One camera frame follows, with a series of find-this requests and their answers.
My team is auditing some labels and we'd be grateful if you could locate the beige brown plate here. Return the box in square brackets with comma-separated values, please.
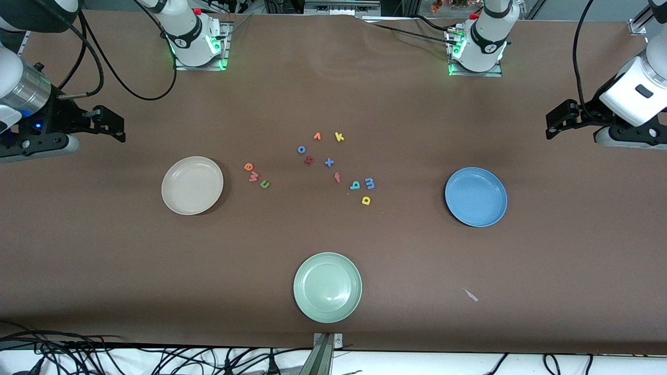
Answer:
[161, 156, 224, 216]

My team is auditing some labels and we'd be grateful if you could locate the blue plate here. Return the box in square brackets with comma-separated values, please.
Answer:
[444, 167, 508, 228]

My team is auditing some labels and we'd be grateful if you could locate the brown table cover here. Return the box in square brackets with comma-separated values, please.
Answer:
[0, 9, 667, 356]

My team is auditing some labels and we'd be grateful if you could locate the silver metal fixture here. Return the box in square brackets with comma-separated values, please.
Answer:
[304, 0, 382, 16]

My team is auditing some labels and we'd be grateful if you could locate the pale green plate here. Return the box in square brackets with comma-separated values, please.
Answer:
[293, 252, 363, 323]

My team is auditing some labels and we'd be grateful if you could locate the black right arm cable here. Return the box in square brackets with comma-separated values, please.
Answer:
[55, 0, 178, 102]

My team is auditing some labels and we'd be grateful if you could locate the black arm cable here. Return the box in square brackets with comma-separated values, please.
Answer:
[55, 0, 178, 102]
[572, 0, 601, 119]

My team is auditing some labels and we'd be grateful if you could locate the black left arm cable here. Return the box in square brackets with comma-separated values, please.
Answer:
[572, 0, 601, 119]

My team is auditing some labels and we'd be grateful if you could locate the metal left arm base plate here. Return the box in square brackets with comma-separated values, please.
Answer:
[447, 27, 504, 78]

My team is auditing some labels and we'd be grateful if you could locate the aluminium table frame corner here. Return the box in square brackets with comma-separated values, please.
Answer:
[628, 8, 658, 35]

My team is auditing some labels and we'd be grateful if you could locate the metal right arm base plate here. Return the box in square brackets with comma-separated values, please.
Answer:
[174, 22, 232, 72]

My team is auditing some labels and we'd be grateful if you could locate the black table cable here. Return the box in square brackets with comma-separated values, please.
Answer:
[371, 22, 458, 42]

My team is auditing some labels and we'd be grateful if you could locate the black cable tangle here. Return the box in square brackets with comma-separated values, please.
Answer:
[0, 321, 313, 375]

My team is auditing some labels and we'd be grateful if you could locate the metal camera mount beam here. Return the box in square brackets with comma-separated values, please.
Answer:
[299, 332, 344, 375]

